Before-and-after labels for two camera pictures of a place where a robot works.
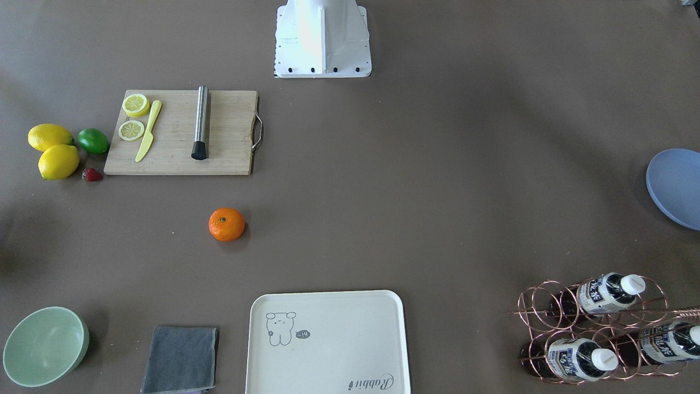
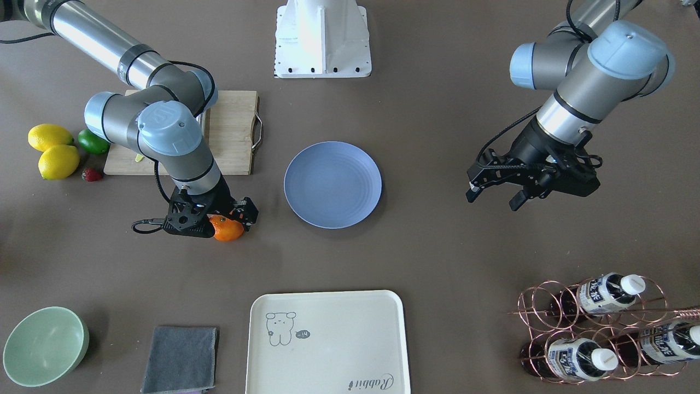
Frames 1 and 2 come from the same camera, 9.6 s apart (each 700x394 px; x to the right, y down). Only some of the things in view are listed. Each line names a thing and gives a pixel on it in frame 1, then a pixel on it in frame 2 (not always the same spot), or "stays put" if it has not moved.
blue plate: (673, 179) to (332, 185)
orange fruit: (226, 224) stays put
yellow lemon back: (44, 135) stays put
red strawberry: (91, 175) stays put
